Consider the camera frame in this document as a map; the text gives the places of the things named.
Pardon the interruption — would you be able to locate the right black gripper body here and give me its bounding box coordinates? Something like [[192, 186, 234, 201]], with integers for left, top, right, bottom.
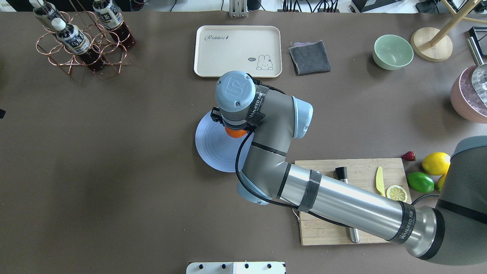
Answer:
[[210, 107, 255, 132]]

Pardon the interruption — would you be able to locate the orange mandarin fruit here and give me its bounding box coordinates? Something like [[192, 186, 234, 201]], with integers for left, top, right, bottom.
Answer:
[[224, 127, 247, 139]]

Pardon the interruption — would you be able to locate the blue round plate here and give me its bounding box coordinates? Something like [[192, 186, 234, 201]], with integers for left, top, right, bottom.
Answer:
[[195, 111, 246, 173]]

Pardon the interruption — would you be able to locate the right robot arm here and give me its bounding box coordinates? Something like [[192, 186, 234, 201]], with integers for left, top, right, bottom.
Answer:
[[212, 71, 487, 266]]

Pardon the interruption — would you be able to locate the cream rabbit tray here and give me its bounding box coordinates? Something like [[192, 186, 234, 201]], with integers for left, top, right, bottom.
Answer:
[[193, 25, 282, 78]]

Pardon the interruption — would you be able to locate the front tea bottle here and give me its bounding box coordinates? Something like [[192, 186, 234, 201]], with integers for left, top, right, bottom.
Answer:
[[52, 18, 105, 71]]

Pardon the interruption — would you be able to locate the tea bottle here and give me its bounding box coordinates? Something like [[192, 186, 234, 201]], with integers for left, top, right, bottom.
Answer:
[[92, 0, 135, 48], [29, 0, 66, 29], [52, 18, 105, 71]]

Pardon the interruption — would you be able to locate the grey folded cloth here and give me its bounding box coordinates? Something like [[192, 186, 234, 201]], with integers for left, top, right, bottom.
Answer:
[[288, 40, 331, 76]]

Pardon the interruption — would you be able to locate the back left tea bottle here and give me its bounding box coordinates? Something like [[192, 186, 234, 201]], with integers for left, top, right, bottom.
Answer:
[[29, 0, 66, 29]]

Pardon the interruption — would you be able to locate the steel muddler black tip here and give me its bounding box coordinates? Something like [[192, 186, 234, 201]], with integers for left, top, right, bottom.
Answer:
[[335, 167, 360, 244]]

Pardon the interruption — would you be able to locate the back right tea bottle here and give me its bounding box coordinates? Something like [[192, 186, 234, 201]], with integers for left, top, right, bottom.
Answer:
[[92, 0, 135, 48]]

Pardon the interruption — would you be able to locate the bamboo cutting board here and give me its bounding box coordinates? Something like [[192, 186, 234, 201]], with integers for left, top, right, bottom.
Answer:
[[294, 158, 412, 246]]

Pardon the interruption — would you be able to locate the yellow plastic knife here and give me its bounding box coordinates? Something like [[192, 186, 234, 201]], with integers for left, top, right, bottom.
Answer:
[[375, 166, 386, 197]]

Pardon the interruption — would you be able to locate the mint green bowl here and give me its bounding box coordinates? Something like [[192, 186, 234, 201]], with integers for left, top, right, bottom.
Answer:
[[372, 34, 414, 70]]

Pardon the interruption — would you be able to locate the upper lemon half slice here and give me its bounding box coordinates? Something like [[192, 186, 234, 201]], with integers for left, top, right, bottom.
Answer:
[[385, 185, 408, 202]]

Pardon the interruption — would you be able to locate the small red strawberry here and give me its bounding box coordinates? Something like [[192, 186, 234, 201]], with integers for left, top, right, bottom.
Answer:
[[401, 151, 416, 162]]

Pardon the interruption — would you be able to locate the green lime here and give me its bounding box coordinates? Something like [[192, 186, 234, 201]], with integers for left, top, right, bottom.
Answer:
[[407, 172, 435, 194]]

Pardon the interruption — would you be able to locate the wooden cup stand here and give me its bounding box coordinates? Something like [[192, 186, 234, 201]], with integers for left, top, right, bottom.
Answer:
[[410, 0, 487, 62]]

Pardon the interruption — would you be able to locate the upper whole lemon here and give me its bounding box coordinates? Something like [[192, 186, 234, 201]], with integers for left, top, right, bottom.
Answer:
[[422, 151, 451, 175]]

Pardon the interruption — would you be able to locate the whole lemon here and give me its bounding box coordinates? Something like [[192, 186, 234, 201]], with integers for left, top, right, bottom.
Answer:
[[422, 151, 451, 175], [436, 173, 447, 192]]

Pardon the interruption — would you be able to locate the lower whole lemon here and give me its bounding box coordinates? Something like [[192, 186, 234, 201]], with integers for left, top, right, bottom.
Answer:
[[436, 173, 447, 192]]

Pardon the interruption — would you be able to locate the pink ice bowl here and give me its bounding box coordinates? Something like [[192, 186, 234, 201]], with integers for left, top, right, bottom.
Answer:
[[450, 65, 487, 124]]

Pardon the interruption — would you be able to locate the metal ice scoop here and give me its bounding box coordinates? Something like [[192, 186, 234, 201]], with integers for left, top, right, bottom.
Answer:
[[466, 37, 487, 106]]

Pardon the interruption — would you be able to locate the copper wire bottle rack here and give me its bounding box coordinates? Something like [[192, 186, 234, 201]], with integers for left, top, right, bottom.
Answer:
[[30, 0, 135, 75]]

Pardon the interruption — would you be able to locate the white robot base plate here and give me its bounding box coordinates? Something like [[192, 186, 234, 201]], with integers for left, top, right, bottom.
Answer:
[[186, 261, 286, 274]]

